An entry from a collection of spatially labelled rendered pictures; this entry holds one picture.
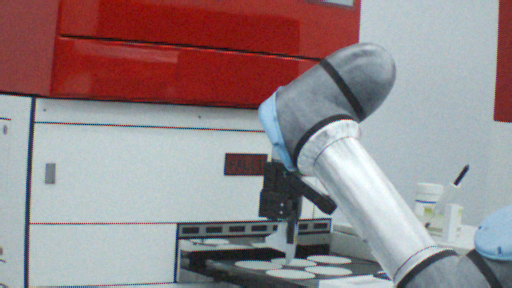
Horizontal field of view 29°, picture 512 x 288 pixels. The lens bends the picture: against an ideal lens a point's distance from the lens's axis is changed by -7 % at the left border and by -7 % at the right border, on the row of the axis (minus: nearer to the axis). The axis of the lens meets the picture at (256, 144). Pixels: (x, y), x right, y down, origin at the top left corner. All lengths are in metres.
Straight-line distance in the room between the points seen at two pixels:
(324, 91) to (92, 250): 0.68
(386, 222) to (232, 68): 0.77
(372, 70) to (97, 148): 0.65
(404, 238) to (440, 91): 3.63
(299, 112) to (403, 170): 3.32
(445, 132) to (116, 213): 3.22
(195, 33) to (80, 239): 0.48
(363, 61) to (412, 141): 3.32
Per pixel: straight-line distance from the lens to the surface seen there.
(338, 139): 1.58
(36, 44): 2.00
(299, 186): 2.14
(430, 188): 2.61
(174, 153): 2.16
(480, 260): 1.43
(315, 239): 2.43
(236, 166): 2.26
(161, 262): 2.17
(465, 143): 5.28
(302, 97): 1.61
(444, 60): 5.10
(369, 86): 1.62
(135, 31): 2.02
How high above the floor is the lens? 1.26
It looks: 3 degrees down
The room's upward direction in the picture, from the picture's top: 4 degrees clockwise
